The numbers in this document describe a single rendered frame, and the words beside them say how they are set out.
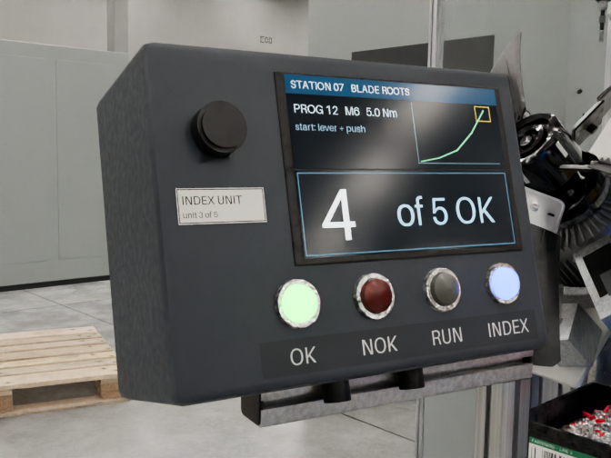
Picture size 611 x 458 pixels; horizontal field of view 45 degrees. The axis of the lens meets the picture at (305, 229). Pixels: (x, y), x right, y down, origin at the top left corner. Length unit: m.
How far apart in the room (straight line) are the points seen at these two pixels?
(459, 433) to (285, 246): 2.27
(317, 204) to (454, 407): 2.25
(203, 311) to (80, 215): 6.41
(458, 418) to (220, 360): 2.27
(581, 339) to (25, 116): 5.74
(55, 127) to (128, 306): 6.25
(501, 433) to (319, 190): 0.27
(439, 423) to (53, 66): 4.90
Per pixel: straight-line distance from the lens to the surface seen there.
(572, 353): 1.26
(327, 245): 0.42
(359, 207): 0.43
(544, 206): 1.23
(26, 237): 6.61
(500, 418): 0.61
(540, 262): 1.18
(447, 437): 2.70
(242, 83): 0.42
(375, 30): 3.95
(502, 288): 0.48
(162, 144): 0.39
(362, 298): 0.42
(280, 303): 0.40
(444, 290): 0.45
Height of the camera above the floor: 1.20
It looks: 6 degrees down
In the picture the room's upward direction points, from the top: 1 degrees clockwise
